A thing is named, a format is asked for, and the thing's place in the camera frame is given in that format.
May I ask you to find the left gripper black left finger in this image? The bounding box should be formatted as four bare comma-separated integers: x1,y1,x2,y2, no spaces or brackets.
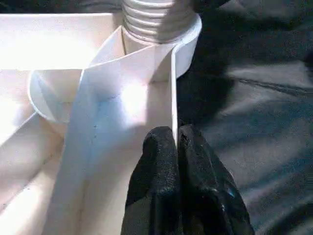
121,126,181,235

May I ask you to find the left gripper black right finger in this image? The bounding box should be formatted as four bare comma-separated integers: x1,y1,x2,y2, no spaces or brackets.
178,124,255,235

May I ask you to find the white plastic table top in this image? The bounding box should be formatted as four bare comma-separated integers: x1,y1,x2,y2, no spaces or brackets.
0,12,203,235

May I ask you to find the white plastic table leg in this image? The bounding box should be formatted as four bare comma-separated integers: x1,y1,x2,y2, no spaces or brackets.
121,0,194,44

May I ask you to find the black mat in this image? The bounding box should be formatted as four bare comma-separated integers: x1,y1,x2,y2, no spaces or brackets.
175,0,313,235

